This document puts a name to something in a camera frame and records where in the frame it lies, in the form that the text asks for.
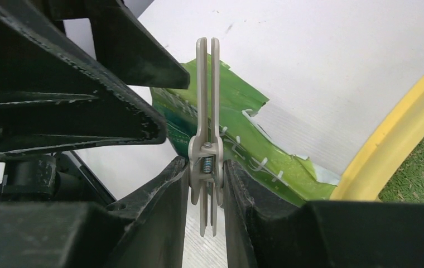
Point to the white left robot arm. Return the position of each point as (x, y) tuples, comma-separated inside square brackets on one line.
[(27, 177)]

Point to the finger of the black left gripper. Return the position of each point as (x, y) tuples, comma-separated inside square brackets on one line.
[(55, 95), (123, 45)]

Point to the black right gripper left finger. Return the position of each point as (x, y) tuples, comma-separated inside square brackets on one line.
[(146, 228)]

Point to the green cat litter bag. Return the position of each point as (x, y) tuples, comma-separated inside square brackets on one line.
[(295, 178)]

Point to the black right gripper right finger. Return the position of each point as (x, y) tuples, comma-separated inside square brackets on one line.
[(264, 230)]

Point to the yellow litter box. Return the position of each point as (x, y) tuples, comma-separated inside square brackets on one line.
[(385, 150)]

